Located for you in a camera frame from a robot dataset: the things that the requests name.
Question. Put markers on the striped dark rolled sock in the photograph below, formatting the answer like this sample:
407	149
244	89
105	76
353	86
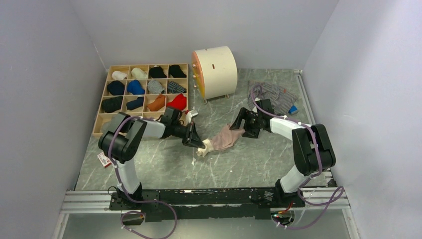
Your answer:
175	88

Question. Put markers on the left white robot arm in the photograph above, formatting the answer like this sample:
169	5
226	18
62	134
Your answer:
122	139

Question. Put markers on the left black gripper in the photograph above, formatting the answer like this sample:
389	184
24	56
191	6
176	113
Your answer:
192	138

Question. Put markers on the black rolled sock right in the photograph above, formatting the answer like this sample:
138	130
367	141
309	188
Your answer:
176	71

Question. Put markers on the grey rolled sock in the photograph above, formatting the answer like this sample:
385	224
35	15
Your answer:
155	87

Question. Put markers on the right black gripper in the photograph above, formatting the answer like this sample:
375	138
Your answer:
244	114

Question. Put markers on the cream rolled sock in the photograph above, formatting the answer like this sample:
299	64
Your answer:
138	73

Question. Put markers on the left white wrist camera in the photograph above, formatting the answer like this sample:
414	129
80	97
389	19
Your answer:
190	115

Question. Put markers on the red rolled sock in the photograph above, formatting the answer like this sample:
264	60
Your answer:
179	102

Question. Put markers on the red white small card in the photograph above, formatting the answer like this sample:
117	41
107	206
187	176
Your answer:
104	160

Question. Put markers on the cream cylindrical drum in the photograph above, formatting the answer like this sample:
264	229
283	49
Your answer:
215	72

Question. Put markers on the wooden compartment tray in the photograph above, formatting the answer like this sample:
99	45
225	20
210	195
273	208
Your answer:
102	119

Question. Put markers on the white rolled sock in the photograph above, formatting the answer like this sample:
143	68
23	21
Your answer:
119	75

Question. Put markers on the pink beige underwear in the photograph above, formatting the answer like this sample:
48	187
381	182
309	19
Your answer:
223	140

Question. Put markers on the aluminium frame rail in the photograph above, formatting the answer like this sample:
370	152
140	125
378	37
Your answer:
97	202

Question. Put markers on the black ribbed rolled sock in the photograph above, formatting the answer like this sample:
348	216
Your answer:
111	105

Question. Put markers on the grey striped underwear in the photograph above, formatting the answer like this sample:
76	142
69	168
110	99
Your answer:
281	99

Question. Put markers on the dark navy rolled sock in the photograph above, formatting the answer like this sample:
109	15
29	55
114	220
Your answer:
134	104

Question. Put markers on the blue rolled sock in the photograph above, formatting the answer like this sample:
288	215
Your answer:
134	87

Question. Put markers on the orange rolled sock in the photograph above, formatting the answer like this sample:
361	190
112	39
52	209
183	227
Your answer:
157	104

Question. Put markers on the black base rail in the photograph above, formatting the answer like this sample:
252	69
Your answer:
166	204

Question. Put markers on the blue small object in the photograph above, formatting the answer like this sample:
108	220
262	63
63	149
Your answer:
293	110

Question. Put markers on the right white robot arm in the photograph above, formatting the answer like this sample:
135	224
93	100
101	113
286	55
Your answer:
312	149

